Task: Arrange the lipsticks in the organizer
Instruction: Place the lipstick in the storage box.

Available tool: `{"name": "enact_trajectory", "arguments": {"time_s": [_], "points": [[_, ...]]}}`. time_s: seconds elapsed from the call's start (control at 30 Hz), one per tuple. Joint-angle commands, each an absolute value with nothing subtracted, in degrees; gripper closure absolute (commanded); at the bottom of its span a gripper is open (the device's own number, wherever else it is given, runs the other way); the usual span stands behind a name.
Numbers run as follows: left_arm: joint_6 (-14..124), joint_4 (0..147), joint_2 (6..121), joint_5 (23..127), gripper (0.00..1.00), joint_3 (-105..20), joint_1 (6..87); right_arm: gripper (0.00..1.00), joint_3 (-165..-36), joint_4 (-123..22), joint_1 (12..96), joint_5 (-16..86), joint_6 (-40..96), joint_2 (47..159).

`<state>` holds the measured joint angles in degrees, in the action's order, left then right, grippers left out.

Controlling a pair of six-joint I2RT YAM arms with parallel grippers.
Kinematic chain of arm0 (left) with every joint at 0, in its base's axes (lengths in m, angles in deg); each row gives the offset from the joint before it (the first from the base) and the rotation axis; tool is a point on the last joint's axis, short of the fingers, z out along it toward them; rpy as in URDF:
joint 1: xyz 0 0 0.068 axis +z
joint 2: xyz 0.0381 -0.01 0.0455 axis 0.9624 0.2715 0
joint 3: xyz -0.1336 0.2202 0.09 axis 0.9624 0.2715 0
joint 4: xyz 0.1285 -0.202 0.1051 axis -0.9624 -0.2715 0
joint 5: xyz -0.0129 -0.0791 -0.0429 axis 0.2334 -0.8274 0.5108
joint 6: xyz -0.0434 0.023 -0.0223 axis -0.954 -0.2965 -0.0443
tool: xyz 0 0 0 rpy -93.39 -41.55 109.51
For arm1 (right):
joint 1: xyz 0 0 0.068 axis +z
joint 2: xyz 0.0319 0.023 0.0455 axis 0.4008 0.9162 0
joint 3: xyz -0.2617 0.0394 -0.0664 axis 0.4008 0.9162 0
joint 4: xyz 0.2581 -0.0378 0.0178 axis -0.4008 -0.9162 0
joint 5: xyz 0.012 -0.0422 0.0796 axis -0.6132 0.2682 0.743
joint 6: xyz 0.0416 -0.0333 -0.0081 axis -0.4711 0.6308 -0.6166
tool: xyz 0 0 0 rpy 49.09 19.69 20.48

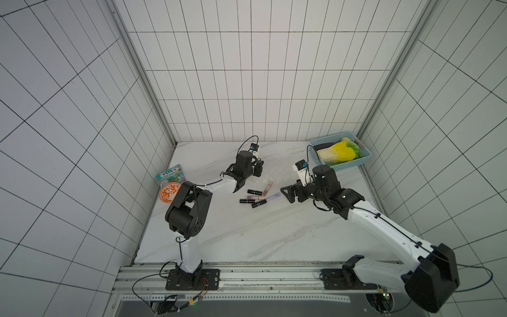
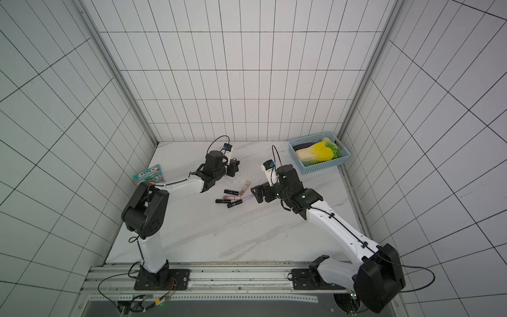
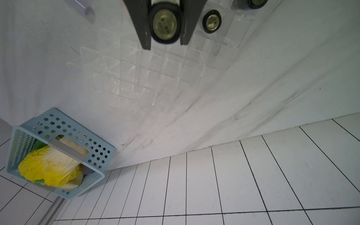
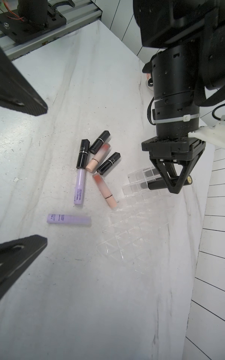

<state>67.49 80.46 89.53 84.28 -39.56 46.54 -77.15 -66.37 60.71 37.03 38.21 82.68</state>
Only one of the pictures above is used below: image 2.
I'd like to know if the pink upright lip gloss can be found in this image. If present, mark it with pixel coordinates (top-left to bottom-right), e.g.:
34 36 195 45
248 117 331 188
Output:
239 180 251 196

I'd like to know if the pink frosted lip gloss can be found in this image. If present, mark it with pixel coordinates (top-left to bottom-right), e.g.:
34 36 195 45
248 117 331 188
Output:
222 195 242 201

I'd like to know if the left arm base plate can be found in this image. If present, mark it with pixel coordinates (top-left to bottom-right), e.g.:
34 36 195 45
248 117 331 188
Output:
133 268 191 291

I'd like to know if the left black cable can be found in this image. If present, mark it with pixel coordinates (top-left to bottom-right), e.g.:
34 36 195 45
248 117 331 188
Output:
98 261 178 314

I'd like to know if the black silver-band lipstick upper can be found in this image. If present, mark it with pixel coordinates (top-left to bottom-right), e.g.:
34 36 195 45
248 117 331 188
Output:
224 189 240 195

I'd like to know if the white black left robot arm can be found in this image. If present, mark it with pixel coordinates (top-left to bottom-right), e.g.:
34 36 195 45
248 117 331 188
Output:
121 143 239 275

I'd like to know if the lilac tube black cap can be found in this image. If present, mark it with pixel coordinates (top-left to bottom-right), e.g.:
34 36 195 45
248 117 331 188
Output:
242 194 255 201

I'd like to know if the black silver-band lipstick Shuzili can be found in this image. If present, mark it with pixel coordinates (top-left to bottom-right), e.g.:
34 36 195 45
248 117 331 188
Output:
227 199 243 208

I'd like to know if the yellow toy cabbage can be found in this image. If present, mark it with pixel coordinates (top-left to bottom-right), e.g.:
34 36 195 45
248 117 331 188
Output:
296 137 341 165

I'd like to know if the light blue perforated basket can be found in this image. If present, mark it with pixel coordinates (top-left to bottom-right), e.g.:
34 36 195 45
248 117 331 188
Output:
289 132 350 174

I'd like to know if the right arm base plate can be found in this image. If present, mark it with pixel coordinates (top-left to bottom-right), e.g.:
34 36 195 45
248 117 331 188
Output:
287 269 345 291

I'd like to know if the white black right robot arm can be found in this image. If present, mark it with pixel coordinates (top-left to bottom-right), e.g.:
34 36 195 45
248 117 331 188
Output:
251 160 406 314

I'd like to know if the teal snack packet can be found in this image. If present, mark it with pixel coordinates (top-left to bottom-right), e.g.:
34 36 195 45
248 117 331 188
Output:
134 165 164 185

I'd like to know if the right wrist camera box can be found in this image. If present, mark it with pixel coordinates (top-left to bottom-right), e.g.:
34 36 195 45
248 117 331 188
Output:
261 159 278 186

